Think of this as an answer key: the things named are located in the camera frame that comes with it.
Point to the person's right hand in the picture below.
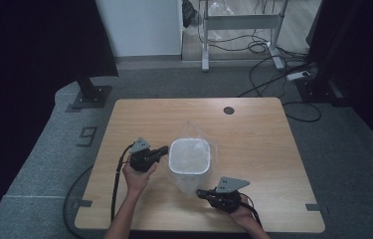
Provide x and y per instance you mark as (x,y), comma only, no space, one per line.
(242,214)

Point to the white power strip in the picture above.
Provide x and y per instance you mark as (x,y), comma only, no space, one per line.
(297,75)

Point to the grey tape strip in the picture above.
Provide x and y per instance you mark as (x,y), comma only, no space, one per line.
(316,207)
(83,203)

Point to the black bag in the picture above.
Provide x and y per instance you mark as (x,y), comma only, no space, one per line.
(189,13)

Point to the white metal desk frame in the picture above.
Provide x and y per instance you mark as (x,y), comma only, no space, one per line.
(240,21)

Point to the black stand base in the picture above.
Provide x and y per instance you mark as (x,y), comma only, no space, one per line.
(91,96)
(320,89)

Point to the person's left hand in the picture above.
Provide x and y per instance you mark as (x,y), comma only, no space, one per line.
(137,181)

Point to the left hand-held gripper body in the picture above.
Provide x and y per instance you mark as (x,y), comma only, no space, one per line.
(142,157)

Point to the clear plastic bag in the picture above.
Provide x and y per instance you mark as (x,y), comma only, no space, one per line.
(190,184)

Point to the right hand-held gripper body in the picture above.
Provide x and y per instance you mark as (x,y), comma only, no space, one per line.
(227,195)

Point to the black curtain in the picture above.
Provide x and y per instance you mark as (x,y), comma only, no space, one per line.
(25,49)
(359,49)

